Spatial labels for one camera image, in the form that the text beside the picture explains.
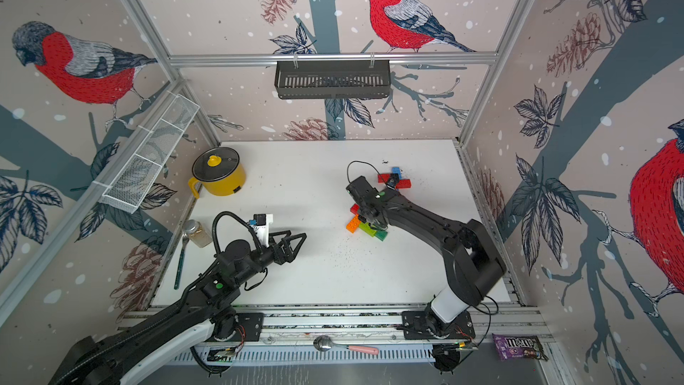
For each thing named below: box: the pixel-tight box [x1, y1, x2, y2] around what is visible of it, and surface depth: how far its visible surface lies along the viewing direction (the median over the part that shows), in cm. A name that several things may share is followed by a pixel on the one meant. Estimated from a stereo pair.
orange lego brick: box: [345, 213, 361, 234], surface depth 94 cm
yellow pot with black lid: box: [187, 147, 246, 199], surface depth 102 cm
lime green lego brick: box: [358, 221, 377, 238], surface depth 92 cm
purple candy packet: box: [491, 333, 549, 361], surface depth 70 cm
